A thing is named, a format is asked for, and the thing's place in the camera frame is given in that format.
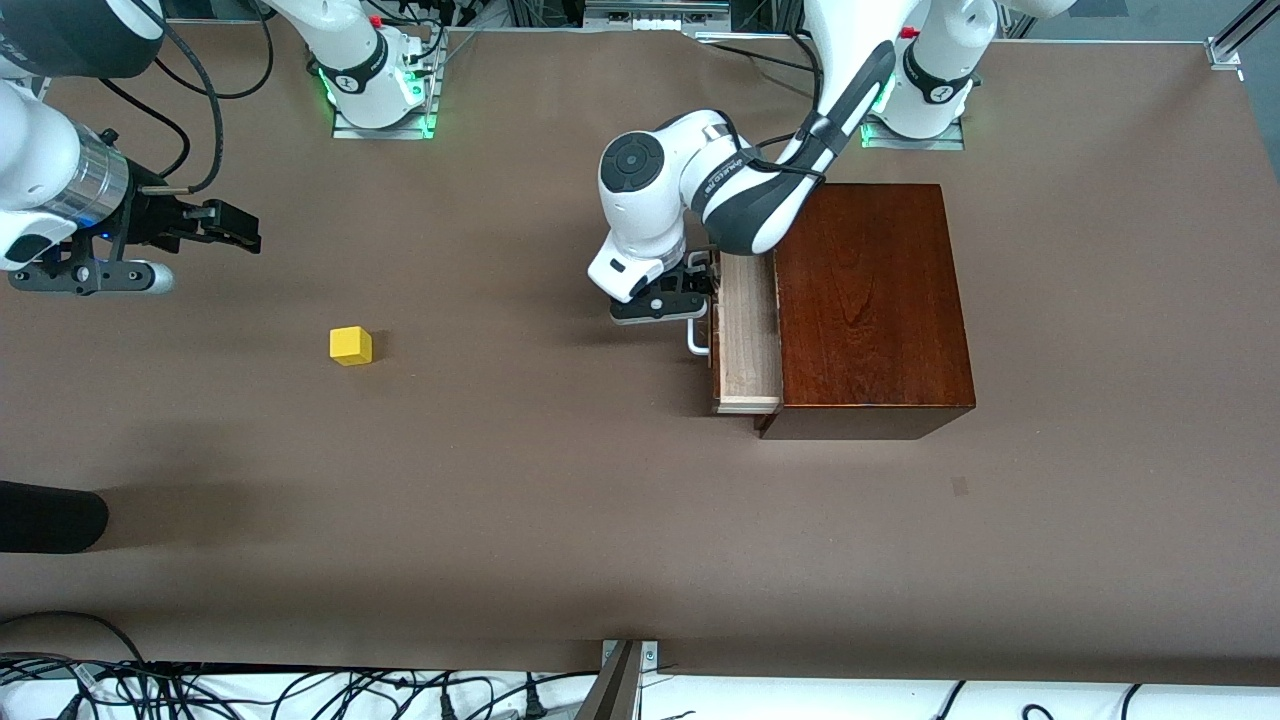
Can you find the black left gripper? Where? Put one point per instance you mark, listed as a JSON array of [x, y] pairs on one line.
[[688, 277]]

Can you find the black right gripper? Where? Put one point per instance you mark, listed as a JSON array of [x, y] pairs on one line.
[[152, 216]]

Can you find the yellow cube block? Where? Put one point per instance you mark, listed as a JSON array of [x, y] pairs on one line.
[[351, 346]]

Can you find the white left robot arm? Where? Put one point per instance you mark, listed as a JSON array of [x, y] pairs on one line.
[[640, 200]]

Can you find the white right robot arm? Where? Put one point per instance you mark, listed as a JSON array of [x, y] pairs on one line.
[[360, 85]]

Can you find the dark brown wooden cabinet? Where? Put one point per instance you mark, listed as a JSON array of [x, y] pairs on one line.
[[870, 300]]

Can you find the gray socket strip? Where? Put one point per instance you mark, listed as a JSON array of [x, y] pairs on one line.
[[655, 8]]

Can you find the black cylinder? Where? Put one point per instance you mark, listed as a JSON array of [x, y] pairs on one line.
[[50, 517]]

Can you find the gray aluminium profile bar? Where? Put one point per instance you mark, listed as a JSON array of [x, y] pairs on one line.
[[610, 690]]

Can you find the aluminium corner profile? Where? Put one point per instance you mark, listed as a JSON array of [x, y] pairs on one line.
[[1225, 52]]

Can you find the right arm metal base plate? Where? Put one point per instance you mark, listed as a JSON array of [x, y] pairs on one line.
[[350, 133]]

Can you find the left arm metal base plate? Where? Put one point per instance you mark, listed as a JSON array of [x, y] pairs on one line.
[[950, 143]]

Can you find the silver corner bracket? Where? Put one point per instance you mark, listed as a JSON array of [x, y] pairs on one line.
[[648, 655]]

